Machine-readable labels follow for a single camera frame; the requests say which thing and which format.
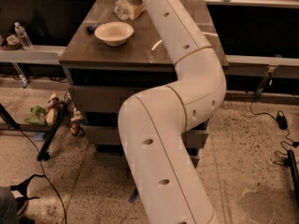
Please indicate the clear plastic water bottle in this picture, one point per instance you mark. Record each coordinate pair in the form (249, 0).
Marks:
(121, 10)

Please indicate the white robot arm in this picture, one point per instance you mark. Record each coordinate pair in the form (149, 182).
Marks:
(152, 122)

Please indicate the white paper bowl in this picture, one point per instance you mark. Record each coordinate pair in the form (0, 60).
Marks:
(114, 33)

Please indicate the small water bottle on shelf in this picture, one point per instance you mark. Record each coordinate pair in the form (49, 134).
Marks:
(23, 36)

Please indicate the bowl with items on shelf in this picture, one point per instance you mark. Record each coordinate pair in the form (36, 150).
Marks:
(9, 42)

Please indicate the dark candy bar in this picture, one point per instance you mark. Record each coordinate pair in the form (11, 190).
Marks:
(91, 28)

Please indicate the grey drawer cabinet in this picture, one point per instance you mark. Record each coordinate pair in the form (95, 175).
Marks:
(142, 62)

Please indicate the brown snack bag on floor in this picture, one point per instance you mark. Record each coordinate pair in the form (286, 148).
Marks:
(53, 107)

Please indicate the small toy figure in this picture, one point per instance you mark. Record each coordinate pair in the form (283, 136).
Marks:
(77, 123)

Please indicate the green bag on floor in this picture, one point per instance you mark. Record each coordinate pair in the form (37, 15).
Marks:
(37, 116)

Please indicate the black tripod leg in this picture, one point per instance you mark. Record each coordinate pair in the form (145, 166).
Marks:
(43, 154)

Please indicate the blue tape cross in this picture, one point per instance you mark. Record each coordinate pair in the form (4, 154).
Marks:
(133, 196)

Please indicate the black grabber tool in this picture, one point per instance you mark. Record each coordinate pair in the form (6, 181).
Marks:
(22, 188)

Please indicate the black stand right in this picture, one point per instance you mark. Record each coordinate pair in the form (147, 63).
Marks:
(294, 172)

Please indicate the person in grey trousers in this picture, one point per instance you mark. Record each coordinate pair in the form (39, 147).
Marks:
(8, 207)

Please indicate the black power adapter with cable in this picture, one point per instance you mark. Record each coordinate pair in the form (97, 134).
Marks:
(282, 158)

